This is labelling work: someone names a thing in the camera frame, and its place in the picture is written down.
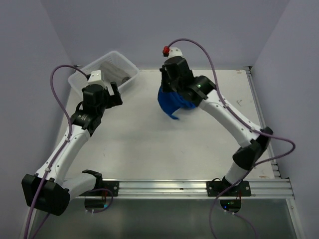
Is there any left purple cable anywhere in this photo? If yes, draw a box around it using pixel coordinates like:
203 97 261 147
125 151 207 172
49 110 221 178
23 64 92 239

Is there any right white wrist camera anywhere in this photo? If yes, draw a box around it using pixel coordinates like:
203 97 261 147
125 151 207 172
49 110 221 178
162 46 183 59

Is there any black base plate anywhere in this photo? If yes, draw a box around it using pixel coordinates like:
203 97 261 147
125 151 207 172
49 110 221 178
206 178 250 197
82 180 120 197

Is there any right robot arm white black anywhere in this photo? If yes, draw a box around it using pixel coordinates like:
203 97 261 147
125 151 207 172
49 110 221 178
158 56 273 196

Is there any grey towel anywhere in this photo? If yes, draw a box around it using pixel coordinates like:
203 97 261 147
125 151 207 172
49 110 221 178
99 62 131 86

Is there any purple cable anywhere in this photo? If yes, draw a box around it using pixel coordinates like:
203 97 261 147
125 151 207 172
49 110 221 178
168 38 297 239
23 64 92 239

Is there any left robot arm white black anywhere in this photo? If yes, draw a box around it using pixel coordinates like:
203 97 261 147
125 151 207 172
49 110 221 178
21 82 123 216

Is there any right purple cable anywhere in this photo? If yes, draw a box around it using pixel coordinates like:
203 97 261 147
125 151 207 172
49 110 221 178
168 38 297 239

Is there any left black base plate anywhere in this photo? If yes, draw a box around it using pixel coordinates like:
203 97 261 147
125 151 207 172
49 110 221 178
82 180 120 197

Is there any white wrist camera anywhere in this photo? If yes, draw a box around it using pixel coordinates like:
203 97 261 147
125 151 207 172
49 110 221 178
88 70 104 86
162 46 183 59

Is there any white plastic basket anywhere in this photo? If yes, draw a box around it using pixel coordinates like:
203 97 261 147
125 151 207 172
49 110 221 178
82 51 140 93

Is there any blue towel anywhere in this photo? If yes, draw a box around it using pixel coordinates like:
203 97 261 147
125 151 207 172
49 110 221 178
158 86 196 120

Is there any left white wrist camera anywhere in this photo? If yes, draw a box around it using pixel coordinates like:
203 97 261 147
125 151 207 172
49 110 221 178
88 70 104 86

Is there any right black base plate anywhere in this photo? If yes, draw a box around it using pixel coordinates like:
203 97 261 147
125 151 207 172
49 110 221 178
206 178 250 197

